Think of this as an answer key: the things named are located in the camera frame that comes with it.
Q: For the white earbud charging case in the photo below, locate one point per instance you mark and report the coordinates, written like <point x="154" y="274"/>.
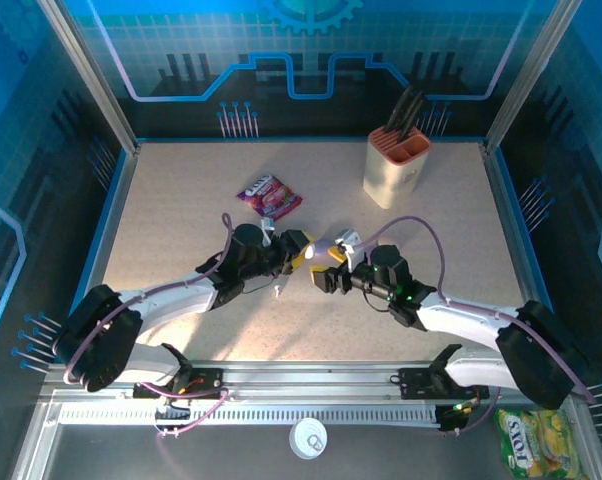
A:
<point x="322" y="249"/>

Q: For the aluminium frame post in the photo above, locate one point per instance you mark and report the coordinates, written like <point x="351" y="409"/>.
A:
<point x="531" y="75"/>
<point x="92" y="80"/>

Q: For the aluminium side rail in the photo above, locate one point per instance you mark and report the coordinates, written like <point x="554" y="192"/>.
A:
<point x="112" y="225"/>
<point x="520" y="260"/>

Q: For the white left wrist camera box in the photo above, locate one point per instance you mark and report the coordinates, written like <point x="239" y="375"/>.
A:
<point x="267" y="230"/>

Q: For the cream knife block orange top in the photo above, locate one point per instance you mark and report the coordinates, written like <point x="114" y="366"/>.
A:
<point x="391" y="180"/>

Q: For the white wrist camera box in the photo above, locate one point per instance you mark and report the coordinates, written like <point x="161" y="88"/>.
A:
<point x="267" y="230"/>
<point x="348" y="239"/>

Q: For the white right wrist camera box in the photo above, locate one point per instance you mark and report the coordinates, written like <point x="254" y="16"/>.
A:
<point x="348" y="239"/>

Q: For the green yellow candy bag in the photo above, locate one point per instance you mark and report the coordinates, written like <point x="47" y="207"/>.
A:
<point x="536" y="445"/>

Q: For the purple candy bag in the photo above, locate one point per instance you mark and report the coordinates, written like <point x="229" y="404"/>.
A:
<point x="268" y="196"/>

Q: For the white earbud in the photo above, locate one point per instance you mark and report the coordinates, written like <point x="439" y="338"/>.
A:
<point x="278" y="290"/>

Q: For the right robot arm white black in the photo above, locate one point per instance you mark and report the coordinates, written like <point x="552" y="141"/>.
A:
<point x="541" y="350"/>

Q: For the aluminium front rail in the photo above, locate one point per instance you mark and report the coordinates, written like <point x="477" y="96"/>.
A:
<point x="306" y="380"/>

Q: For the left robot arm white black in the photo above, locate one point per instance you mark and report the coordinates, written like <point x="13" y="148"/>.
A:
<point x="96" y="340"/>

